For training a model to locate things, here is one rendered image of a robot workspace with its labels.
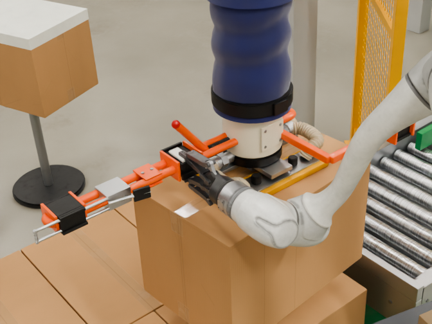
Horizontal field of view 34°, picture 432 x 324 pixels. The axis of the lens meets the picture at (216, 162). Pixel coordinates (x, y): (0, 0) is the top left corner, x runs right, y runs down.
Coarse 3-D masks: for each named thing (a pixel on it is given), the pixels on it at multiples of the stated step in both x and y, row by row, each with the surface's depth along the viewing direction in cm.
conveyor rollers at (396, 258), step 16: (384, 160) 304; (400, 160) 307; (416, 160) 302; (384, 176) 294; (400, 176) 298; (416, 176) 292; (368, 192) 292; (384, 192) 284; (400, 192) 289; (416, 192) 283; (368, 208) 280; (384, 208) 275; (400, 208) 279; (416, 208) 274; (368, 224) 270; (384, 224) 267; (400, 224) 269; (416, 224) 266; (368, 240) 260; (400, 240) 260; (384, 256) 255; (400, 256) 251; (416, 256) 256; (416, 272) 246
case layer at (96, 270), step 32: (96, 224) 276; (128, 224) 275; (32, 256) 262; (64, 256) 261; (96, 256) 260; (128, 256) 259; (0, 288) 249; (32, 288) 248; (64, 288) 247; (96, 288) 246; (128, 288) 245; (352, 288) 240; (0, 320) 236; (32, 320) 235; (64, 320) 234; (96, 320) 233; (128, 320) 233; (160, 320) 232; (288, 320) 229; (320, 320) 228; (352, 320) 241
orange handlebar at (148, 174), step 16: (288, 112) 209; (208, 144) 195; (224, 144) 194; (304, 144) 192; (320, 160) 189; (336, 160) 188; (128, 176) 182; (144, 176) 181; (160, 176) 183; (96, 192) 177; (96, 208) 174
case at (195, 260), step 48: (288, 144) 220; (336, 144) 219; (192, 192) 200; (288, 192) 198; (144, 240) 211; (192, 240) 191; (240, 240) 181; (336, 240) 218; (144, 288) 224; (192, 288) 201; (240, 288) 189; (288, 288) 207
